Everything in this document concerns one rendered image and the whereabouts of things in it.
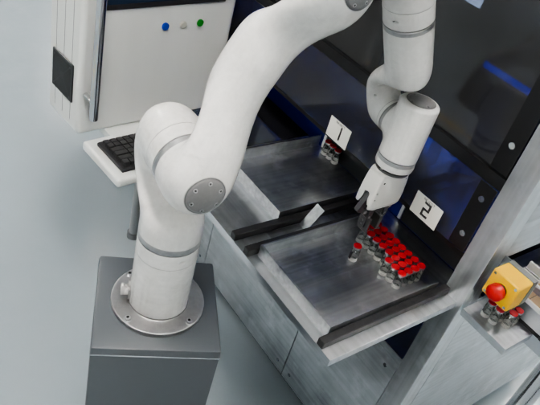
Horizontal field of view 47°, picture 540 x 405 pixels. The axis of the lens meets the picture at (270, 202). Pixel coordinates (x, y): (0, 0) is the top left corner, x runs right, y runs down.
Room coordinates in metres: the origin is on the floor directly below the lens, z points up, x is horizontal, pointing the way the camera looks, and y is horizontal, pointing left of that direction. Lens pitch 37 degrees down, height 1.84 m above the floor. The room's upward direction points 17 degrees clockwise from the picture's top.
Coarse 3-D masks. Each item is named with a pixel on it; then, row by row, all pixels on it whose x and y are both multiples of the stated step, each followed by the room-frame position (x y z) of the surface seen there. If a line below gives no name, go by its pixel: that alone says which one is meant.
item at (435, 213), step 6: (420, 192) 1.27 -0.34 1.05; (414, 198) 1.27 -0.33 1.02; (420, 198) 1.26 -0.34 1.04; (426, 198) 1.25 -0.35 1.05; (414, 204) 1.27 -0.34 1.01; (420, 204) 1.26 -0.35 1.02; (426, 204) 1.25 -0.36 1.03; (432, 204) 1.24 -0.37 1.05; (414, 210) 1.26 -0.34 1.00; (420, 210) 1.25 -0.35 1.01; (432, 210) 1.23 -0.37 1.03; (438, 210) 1.22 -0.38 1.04; (420, 216) 1.25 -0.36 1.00; (426, 216) 1.24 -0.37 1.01; (432, 216) 1.23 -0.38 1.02; (438, 216) 1.22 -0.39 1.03; (426, 222) 1.23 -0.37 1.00; (432, 222) 1.22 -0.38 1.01; (432, 228) 1.22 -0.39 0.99
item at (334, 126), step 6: (330, 120) 1.51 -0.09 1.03; (336, 120) 1.50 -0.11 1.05; (330, 126) 1.51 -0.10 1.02; (336, 126) 1.49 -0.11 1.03; (342, 126) 1.48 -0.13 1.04; (330, 132) 1.50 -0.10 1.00; (336, 132) 1.49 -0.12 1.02; (342, 132) 1.48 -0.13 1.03; (348, 132) 1.46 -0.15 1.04; (336, 138) 1.48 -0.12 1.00; (342, 138) 1.47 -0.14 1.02; (348, 138) 1.46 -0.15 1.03; (342, 144) 1.46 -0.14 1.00
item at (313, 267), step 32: (352, 224) 1.28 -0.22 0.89; (288, 256) 1.10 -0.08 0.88; (320, 256) 1.13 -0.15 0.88; (288, 288) 0.99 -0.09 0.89; (320, 288) 1.03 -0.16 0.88; (352, 288) 1.06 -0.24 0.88; (384, 288) 1.09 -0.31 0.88; (416, 288) 1.12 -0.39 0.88; (320, 320) 0.91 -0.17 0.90; (352, 320) 0.93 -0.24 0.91
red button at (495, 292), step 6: (486, 288) 1.06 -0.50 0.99; (492, 288) 1.05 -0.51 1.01; (498, 288) 1.04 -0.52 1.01; (504, 288) 1.05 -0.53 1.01; (486, 294) 1.05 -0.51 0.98; (492, 294) 1.04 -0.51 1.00; (498, 294) 1.04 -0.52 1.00; (504, 294) 1.04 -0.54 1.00; (492, 300) 1.04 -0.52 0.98; (498, 300) 1.03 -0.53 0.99
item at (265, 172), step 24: (288, 144) 1.55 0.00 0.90; (312, 144) 1.61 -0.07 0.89; (240, 168) 1.34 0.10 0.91; (264, 168) 1.42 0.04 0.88; (288, 168) 1.46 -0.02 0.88; (312, 168) 1.49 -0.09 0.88; (336, 168) 1.53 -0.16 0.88; (264, 192) 1.32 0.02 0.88; (288, 192) 1.35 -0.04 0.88; (312, 192) 1.38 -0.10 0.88; (336, 192) 1.41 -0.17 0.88
